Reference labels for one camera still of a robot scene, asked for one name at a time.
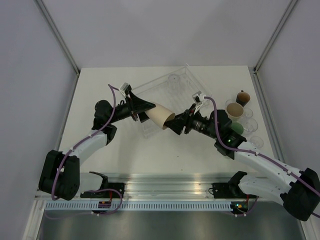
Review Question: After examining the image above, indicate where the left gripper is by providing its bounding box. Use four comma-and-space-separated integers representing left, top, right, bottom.
108, 90, 158, 124

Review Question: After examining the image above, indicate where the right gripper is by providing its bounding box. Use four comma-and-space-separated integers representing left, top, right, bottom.
164, 103, 220, 140

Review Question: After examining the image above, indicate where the peach cup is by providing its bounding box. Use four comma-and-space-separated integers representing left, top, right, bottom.
145, 103, 176, 130

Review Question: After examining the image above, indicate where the white wire dish rack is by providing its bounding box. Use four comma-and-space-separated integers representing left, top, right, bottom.
132, 63, 213, 139

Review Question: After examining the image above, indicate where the beige plastic cup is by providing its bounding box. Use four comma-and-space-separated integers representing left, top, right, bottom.
225, 102, 244, 122

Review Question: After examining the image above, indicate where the green cup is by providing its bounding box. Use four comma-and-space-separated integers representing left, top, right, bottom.
231, 122, 244, 135

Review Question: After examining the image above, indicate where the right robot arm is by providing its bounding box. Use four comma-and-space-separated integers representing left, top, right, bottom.
164, 108, 320, 222

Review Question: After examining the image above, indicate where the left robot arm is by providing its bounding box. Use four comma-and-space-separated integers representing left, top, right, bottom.
38, 91, 156, 201

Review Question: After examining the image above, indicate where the dark brown cup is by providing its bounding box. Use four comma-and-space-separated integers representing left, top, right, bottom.
235, 90, 251, 107

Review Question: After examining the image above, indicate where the large clear glass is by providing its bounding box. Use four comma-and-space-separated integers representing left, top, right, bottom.
240, 118, 259, 133

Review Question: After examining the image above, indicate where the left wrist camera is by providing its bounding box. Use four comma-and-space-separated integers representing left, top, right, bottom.
118, 82, 132, 96

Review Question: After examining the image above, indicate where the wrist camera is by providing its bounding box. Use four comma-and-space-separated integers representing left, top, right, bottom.
192, 91, 207, 113
118, 82, 132, 96

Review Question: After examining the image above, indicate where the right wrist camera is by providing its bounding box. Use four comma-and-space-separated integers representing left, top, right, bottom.
192, 91, 207, 113

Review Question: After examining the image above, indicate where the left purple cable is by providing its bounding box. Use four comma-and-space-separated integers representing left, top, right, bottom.
44, 84, 124, 220

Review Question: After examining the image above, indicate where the purple cable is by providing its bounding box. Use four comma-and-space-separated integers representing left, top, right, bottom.
203, 96, 320, 218
44, 84, 124, 220

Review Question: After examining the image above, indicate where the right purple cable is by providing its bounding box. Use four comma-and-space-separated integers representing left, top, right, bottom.
203, 96, 320, 218

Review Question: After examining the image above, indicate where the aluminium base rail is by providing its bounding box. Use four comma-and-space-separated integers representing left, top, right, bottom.
34, 172, 311, 201

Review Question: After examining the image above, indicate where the left frame post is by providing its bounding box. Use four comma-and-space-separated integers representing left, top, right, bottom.
34, 0, 81, 76

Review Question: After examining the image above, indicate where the frame post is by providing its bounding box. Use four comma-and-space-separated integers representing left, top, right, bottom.
34, 0, 81, 76
252, 0, 301, 75

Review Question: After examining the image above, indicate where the white slotted cable duct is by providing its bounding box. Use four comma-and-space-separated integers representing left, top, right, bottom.
45, 200, 233, 212

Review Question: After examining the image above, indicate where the right frame post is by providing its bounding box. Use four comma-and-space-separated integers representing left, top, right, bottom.
252, 0, 301, 75

